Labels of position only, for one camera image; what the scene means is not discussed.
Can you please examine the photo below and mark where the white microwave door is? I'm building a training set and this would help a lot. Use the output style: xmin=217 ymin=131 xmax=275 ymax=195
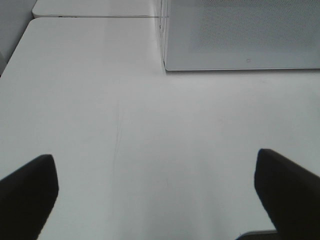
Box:
xmin=166 ymin=0 xmax=320 ymax=71

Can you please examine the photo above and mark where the white microwave oven body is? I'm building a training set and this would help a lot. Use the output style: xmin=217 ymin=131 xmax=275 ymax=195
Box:
xmin=157 ymin=0 xmax=171 ymax=69

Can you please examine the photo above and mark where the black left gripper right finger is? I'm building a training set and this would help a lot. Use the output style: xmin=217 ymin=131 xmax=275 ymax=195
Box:
xmin=254 ymin=148 xmax=320 ymax=240

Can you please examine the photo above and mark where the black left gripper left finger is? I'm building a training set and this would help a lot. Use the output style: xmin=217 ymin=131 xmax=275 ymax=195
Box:
xmin=0 ymin=154 xmax=59 ymax=240

